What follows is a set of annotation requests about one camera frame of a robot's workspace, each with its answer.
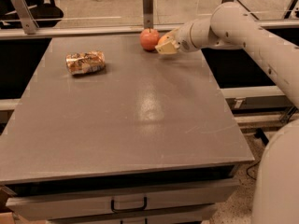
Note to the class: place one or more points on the white rounded gripper body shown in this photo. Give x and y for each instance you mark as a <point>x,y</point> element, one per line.
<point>183,37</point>

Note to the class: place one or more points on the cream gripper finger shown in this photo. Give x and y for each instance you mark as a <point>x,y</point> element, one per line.
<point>172,33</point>
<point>167,47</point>

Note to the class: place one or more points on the orange fruit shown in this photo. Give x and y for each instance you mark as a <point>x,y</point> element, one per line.
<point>163,39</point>

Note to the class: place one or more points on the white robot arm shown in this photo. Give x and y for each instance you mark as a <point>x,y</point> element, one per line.
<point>276,195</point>

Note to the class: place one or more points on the red apple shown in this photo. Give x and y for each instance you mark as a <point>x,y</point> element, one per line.
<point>149,39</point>

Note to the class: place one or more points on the crushed metallic snack bag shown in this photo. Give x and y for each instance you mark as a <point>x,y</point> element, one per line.
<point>85,62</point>

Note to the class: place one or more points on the black stand leg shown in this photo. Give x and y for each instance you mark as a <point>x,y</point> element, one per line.
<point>261,135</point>

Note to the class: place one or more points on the black office chair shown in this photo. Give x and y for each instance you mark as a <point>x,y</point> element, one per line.
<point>45,12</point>

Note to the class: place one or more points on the grey lower drawer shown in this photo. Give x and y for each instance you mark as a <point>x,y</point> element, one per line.
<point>173,215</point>

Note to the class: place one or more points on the grey drawer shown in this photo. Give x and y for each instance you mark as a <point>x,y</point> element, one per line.
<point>173,215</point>
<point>97,202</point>

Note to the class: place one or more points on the grey top drawer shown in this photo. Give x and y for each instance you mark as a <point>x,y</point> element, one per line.
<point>97,202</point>

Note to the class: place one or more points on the middle metal bracket post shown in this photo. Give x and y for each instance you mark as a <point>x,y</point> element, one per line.
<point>147,13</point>

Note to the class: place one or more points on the grey metal rail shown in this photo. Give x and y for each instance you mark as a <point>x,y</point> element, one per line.
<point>12,34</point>

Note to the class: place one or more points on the left metal bracket post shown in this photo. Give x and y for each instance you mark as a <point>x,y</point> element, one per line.
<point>27,21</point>

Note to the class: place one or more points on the black drawer handle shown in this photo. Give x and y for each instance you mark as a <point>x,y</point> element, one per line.
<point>129,206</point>

